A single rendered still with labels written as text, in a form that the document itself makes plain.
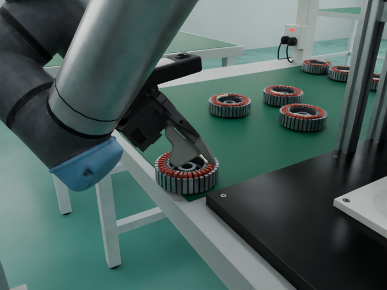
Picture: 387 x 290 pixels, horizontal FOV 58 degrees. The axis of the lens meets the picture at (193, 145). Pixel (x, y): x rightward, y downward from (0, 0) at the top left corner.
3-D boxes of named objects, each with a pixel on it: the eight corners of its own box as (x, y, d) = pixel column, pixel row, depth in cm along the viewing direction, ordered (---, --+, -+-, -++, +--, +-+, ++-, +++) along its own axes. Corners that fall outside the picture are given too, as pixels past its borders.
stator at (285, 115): (281, 113, 92) (282, 100, 91) (325, 118, 89) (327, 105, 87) (275, 129, 83) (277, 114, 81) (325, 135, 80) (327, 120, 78)
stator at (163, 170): (171, 203, 56) (170, 183, 54) (146, 172, 64) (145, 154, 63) (230, 186, 60) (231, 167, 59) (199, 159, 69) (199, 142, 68)
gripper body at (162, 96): (127, 138, 57) (75, 86, 50) (164, 102, 59) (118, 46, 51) (146, 156, 51) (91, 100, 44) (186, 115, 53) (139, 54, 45)
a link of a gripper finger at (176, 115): (189, 145, 54) (150, 106, 54) (197, 137, 55) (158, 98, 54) (193, 143, 50) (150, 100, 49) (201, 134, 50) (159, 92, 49)
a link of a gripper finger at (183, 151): (193, 186, 54) (150, 144, 53) (219, 159, 55) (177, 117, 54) (196, 187, 51) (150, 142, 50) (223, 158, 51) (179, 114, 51)
